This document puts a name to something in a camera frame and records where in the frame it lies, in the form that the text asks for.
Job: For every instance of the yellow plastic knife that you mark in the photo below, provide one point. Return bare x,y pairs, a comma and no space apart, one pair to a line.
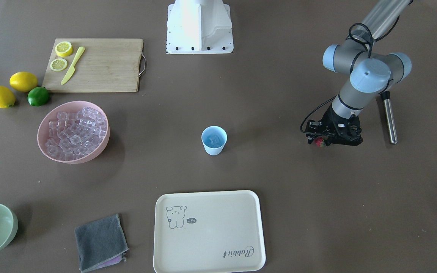
71,69

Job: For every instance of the yellow lemon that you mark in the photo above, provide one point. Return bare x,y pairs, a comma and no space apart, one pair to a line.
23,81
7,97

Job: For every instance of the green lime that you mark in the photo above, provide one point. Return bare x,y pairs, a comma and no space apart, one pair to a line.
38,96

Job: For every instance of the red strawberry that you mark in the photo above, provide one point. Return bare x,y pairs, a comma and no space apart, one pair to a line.
320,142

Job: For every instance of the steel muddler rod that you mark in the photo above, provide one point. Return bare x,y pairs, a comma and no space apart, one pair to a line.
391,128

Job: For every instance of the pink bowl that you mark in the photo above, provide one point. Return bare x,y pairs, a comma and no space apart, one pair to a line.
73,107

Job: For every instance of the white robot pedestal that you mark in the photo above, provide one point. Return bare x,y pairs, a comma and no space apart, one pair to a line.
199,27

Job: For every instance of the blue plastic cup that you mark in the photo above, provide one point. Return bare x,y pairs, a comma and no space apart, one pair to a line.
214,130

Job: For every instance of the grey folded cloth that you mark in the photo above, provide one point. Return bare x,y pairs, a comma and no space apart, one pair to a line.
100,244

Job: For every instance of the lemon slice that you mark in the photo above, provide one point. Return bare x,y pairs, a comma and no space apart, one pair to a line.
58,64
63,49

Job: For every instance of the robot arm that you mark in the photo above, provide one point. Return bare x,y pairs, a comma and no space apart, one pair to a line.
370,74

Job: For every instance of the cream bunny tray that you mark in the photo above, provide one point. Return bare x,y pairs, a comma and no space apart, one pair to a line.
208,232

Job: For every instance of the wooden cutting board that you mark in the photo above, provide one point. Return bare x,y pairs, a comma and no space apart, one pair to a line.
107,65

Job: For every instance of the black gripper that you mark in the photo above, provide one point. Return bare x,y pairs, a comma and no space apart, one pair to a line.
329,120

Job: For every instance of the pile of ice cubes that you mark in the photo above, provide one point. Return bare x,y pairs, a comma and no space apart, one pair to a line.
72,136

